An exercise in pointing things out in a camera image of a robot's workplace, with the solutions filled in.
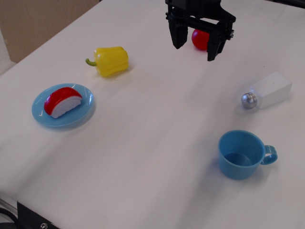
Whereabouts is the red and white toy sushi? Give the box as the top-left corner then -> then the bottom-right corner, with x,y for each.
44,87 -> 82,118

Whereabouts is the blue plastic cup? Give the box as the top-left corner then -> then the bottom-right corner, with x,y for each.
218,130 -> 278,180

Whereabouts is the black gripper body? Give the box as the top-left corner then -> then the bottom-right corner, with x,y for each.
165,0 -> 236,40

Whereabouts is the light blue plastic plate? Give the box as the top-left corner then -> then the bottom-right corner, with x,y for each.
31,83 -> 95,127

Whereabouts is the black cable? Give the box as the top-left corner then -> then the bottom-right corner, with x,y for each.
0,207 -> 20,229

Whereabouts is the yellow toy bell pepper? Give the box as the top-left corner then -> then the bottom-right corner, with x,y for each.
85,46 -> 129,77

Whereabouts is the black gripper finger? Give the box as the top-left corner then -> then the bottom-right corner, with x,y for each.
169,20 -> 188,49
207,33 -> 226,62

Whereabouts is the red toy ball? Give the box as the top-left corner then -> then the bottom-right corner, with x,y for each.
192,30 -> 210,51

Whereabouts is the black corner bracket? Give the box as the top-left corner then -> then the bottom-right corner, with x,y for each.
17,202 -> 59,229

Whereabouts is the white salt shaker silver cap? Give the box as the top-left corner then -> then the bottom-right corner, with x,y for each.
241,72 -> 293,109

